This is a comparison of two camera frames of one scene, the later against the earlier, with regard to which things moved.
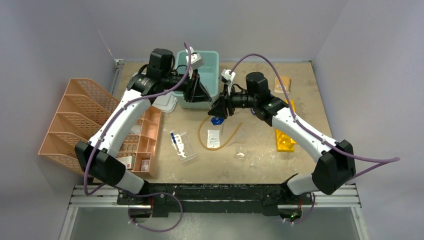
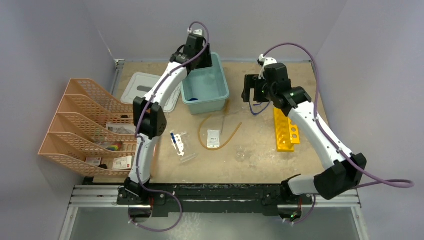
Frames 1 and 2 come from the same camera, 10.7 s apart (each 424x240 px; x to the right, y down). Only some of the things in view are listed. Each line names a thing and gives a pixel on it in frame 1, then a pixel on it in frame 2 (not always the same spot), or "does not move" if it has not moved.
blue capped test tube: x=173 y=137 does not move
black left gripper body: x=188 y=91 to x=204 y=61
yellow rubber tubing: x=223 y=145 does not move
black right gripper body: x=240 y=100 to x=262 y=92
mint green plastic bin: x=209 y=73 does not move
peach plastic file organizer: x=81 y=108 does not move
